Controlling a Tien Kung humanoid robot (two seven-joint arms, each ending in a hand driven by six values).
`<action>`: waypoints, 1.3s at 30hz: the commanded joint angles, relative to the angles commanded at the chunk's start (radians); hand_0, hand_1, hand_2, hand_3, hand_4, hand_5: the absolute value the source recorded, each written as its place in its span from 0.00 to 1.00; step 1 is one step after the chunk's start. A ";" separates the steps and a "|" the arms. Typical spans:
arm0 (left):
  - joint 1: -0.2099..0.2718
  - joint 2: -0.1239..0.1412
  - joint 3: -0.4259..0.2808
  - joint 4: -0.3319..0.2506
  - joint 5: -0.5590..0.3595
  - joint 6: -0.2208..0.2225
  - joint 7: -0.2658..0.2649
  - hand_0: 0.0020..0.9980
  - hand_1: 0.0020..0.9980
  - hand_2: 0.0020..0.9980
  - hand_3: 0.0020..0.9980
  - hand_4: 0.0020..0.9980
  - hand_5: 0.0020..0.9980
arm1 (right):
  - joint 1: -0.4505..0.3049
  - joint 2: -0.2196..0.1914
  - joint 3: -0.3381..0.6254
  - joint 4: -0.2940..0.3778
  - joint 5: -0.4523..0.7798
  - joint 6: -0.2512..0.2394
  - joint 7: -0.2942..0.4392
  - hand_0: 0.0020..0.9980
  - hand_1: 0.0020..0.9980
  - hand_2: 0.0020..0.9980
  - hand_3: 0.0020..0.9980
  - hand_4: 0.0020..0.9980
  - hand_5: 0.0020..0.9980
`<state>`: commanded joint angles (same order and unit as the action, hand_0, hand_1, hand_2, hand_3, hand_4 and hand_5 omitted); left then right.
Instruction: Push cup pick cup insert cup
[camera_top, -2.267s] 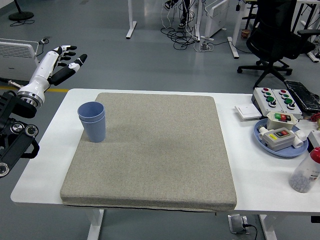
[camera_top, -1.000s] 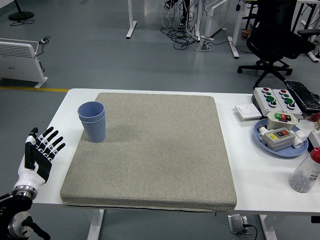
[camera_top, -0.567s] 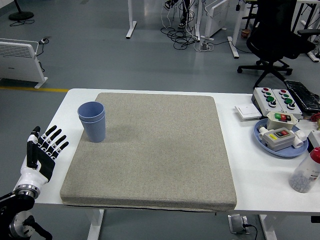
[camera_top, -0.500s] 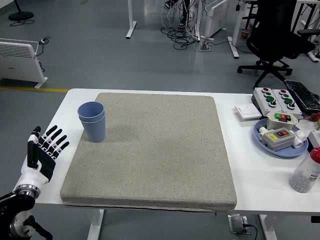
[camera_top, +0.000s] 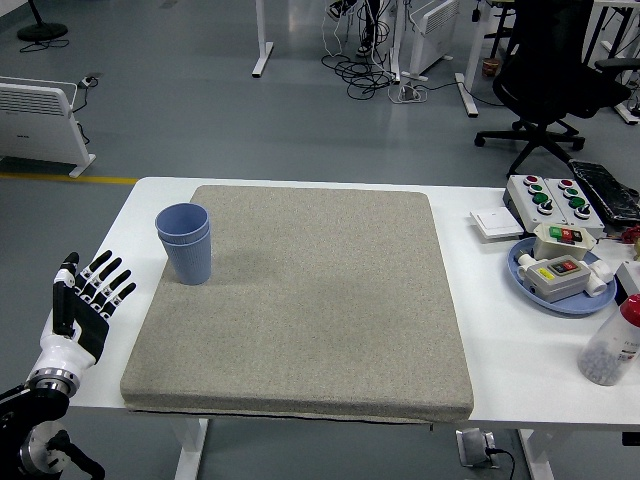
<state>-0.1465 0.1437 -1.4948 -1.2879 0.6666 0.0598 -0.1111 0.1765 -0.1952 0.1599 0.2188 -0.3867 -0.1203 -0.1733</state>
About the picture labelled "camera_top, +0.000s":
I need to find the white panel heater with handle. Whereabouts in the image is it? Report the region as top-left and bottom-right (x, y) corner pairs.
(401, 0), (461, 81)

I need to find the silver floor outlet box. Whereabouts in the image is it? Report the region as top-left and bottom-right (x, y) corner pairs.
(455, 428), (501, 470)

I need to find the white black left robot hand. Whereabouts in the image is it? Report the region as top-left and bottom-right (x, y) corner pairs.
(27, 251), (138, 375)

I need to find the black office chair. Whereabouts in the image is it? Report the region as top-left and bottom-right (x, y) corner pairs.
(473, 0), (634, 177)

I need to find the black fan stand base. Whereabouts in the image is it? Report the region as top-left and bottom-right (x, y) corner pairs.
(16, 0), (69, 41)

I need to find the grey switch box yellow label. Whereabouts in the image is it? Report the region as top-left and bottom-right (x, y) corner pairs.
(524, 255), (592, 304)

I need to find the clear bottle red cap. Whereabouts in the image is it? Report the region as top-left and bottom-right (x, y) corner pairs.
(578, 293), (640, 388)

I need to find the white desk leg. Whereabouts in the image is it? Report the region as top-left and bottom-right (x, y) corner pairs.
(251, 0), (275, 77)
(387, 0), (404, 84)
(454, 0), (489, 119)

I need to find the large white panel heater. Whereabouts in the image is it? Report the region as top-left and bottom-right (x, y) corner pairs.
(0, 75), (97, 179)

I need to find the blue ribbed plastic cup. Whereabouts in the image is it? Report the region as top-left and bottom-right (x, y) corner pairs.
(154, 202), (210, 242)
(157, 227), (213, 287)

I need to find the white green-red push-button switch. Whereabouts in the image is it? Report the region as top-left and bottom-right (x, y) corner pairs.
(530, 222), (599, 261)

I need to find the red wire bundle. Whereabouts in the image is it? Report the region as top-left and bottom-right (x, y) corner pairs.
(602, 226), (640, 246)

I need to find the white button control box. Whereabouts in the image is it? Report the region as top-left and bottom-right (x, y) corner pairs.
(502, 174), (564, 234)
(543, 178), (607, 241)

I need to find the white table leg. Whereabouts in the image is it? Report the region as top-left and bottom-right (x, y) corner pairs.
(173, 417), (210, 480)
(517, 428), (557, 480)

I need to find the black wrapped keyboard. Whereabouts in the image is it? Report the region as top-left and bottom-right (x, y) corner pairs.
(568, 158), (640, 225)

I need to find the white wall switch plate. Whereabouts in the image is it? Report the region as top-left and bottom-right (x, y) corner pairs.
(468, 207), (525, 243)

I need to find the black floor cable bundle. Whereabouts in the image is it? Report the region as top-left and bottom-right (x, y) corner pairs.
(320, 52), (401, 100)

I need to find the grey-brown square mat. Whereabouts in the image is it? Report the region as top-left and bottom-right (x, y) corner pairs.
(119, 184), (475, 425)

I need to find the white plastic pipe fitting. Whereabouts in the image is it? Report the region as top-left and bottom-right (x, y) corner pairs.
(516, 252), (539, 286)
(584, 258), (614, 298)

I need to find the black outlet cable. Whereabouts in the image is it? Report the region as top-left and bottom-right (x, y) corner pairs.
(483, 446), (516, 480)

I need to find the person's leg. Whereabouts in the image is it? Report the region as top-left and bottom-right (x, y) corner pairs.
(355, 0), (380, 58)

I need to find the blue round plate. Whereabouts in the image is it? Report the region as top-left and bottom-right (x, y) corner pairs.
(507, 236), (618, 316)

